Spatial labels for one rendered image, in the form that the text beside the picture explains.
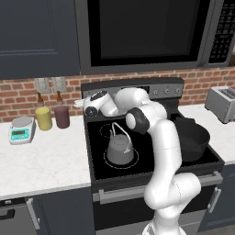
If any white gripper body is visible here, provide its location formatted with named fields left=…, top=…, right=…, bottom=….
left=73, top=98, right=90, bottom=109

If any silver toaster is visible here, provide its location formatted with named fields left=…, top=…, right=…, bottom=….
left=204, top=85, right=235, bottom=125

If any teal and white kitchen scale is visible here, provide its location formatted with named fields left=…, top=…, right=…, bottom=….
left=7, top=116, right=38, bottom=146

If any grey dishwasher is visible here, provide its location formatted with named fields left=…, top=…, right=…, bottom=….
left=0, top=197, right=39, bottom=235

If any black and steel microwave oven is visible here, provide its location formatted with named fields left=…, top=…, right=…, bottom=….
left=74, top=0, right=235, bottom=75

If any grey kettle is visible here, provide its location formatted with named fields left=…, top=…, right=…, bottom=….
left=105, top=121, right=136, bottom=166

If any black stove with oven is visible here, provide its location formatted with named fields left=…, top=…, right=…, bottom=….
left=80, top=76, right=226, bottom=235

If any dark red bottle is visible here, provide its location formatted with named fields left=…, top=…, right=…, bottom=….
left=53, top=90, right=71, bottom=129

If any grey oven door handle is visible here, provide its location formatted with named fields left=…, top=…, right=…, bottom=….
left=97, top=171, right=224, bottom=206

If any dark blue wall cupboard door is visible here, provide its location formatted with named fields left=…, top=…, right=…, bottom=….
left=0, top=0, right=82, bottom=81

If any grey cupboard handle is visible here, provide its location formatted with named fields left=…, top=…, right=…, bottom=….
left=26, top=197, right=41, bottom=230
left=207, top=186, right=222, bottom=214

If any black pan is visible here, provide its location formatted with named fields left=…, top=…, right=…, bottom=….
left=173, top=117, right=212, bottom=162

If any yellow bottle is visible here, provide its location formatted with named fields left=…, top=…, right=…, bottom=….
left=34, top=91, right=53, bottom=132

